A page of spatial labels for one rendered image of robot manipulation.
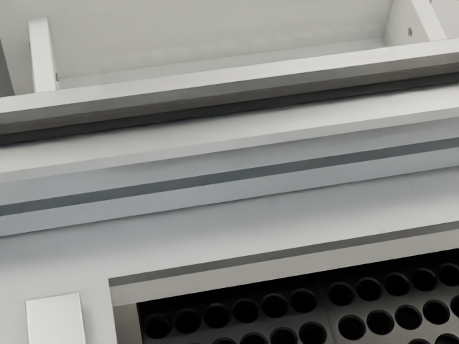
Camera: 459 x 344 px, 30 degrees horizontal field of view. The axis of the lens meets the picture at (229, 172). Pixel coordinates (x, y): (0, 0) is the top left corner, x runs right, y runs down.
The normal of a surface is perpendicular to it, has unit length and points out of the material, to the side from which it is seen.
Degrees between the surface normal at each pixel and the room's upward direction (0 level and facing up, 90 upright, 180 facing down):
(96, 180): 90
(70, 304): 0
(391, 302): 0
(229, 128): 0
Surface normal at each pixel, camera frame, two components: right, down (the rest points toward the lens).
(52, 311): 0.04, -0.58
